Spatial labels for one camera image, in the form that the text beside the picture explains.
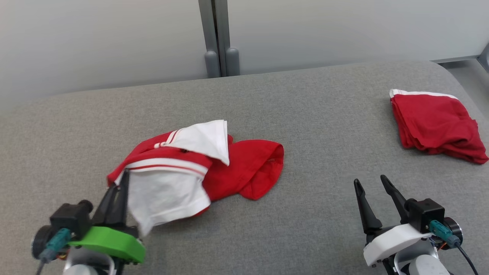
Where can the red shorts with white stripes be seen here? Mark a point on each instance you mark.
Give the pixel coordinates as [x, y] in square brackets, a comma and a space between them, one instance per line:
[435, 122]

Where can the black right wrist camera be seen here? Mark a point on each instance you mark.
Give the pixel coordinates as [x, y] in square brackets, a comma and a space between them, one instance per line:
[425, 214]

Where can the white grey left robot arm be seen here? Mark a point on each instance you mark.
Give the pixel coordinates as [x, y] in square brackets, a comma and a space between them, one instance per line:
[88, 265]

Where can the grey partition post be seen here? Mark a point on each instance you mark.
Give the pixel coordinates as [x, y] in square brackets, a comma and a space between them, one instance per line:
[218, 38]

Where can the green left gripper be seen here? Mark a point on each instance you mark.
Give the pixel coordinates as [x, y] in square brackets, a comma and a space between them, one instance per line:
[110, 242]

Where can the grey fabric sofa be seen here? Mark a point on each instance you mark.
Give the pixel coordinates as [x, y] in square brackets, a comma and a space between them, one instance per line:
[305, 152]

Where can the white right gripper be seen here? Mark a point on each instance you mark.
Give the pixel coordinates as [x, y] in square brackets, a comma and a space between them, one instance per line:
[393, 240]

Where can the red and white shirt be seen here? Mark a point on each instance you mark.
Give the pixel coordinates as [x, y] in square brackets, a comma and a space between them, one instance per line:
[179, 172]

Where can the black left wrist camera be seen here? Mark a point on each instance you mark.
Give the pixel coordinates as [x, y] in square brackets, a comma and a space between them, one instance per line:
[68, 217]

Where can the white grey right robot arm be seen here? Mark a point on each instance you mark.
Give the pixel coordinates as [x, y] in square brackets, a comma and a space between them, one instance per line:
[424, 263]

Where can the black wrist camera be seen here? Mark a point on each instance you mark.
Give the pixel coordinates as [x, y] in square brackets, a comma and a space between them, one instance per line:
[68, 217]
[425, 214]

